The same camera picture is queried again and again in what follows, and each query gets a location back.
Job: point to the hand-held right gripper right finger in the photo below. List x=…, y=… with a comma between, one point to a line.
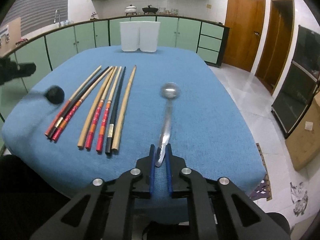
x=169, y=175

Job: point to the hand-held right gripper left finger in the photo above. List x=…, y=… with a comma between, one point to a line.
x=152, y=175

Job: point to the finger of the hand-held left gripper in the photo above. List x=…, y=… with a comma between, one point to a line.
x=27, y=69

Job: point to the black chopstick with metal band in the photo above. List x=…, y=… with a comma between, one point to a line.
x=116, y=110
x=89, y=91

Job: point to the plain wooden chopstick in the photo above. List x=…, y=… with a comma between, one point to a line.
x=125, y=108
x=93, y=114

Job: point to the wooden stick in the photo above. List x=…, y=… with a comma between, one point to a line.
x=170, y=90

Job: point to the white utensil holder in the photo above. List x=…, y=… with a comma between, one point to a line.
x=149, y=36
x=128, y=36

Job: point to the brown cardboard sheet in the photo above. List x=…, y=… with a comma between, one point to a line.
x=12, y=40

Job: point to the blue tablecloth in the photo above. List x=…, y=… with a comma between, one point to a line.
x=200, y=130

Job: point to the metal faucet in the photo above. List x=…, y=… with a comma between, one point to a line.
x=59, y=17

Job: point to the clear drinking glasses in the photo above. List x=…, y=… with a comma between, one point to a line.
x=67, y=23

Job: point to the grey window blind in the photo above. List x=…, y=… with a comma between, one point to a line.
x=42, y=7

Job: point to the green base cabinets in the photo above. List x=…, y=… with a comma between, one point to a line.
x=85, y=36

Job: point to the small metal teapot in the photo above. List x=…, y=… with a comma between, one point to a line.
x=94, y=16

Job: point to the white cooking pot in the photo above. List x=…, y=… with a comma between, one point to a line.
x=130, y=10

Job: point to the grey crumpled rag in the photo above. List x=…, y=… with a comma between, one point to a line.
x=298, y=200

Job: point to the black wok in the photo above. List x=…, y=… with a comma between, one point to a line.
x=150, y=10

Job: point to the brown cardboard box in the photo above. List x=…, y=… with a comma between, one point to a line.
x=303, y=147

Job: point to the row of glass jars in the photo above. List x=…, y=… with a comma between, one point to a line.
x=168, y=11

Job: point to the black glass cabinet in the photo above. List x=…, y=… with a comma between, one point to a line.
x=297, y=87

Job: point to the closed wooden door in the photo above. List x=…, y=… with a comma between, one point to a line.
x=242, y=27

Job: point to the open wooden door frame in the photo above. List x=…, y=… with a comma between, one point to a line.
x=287, y=42

